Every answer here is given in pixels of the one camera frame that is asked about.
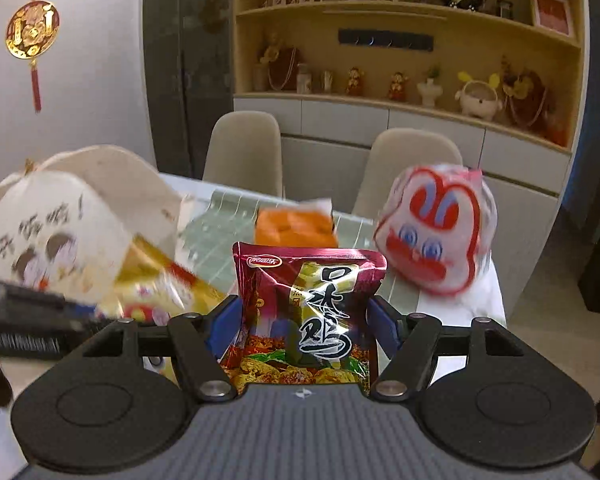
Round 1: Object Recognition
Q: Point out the red vase with beads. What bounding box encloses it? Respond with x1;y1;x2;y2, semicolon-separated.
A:
257;32;301;92

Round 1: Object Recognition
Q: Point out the wooden shelf cabinet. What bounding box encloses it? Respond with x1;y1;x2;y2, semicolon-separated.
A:
230;0;588;196

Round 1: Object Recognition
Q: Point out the cream cartoon tote bag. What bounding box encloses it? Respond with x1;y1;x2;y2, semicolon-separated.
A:
0;145;183;306

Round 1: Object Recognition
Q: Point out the red figurine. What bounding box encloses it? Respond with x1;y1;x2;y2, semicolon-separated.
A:
345;66;366;96
387;71;410;101

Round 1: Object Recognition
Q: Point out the orange paper box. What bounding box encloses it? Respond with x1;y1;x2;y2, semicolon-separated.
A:
255;198;340;249

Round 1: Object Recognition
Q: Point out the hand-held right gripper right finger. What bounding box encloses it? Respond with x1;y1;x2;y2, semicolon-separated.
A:
367;294;526;403

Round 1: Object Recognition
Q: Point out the dark glass panel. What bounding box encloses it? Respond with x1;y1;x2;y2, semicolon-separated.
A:
142;0;233;181

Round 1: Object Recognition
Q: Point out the red spicy snack bag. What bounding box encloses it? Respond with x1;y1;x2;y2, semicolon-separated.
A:
219;241;388;396

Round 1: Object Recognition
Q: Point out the golden yellow snack packet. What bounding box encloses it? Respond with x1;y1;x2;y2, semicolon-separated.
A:
95;234;230;376

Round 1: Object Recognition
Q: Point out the beige chair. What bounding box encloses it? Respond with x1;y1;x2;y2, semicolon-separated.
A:
352;128;465;221
202;111;284;198

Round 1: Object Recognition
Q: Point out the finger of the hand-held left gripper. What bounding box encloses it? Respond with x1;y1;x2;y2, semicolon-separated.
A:
60;296;103;332

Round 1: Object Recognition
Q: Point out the brown plush toy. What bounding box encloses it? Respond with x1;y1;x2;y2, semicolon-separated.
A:
500;55;551;128

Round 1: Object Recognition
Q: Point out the rabbit face bag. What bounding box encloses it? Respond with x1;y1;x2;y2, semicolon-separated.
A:
372;162;500;297

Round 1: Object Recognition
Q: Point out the red picture frame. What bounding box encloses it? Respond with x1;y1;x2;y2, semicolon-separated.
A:
530;0;573;36

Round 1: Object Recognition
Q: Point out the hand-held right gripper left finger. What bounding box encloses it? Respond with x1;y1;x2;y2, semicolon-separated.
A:
67;294;245;403

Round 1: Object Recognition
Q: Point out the white vase with plant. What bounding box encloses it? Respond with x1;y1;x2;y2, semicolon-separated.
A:
417;65;443;107

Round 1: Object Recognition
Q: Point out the red gold wall ornament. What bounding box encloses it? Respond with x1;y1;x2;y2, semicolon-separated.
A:
5;0;61;113

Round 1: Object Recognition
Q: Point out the white yellow bunny basket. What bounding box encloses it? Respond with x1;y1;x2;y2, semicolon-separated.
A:
455;71;503;121

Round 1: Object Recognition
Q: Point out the green checked tablecloth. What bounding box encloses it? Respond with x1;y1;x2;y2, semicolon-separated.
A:
175;187;421;311

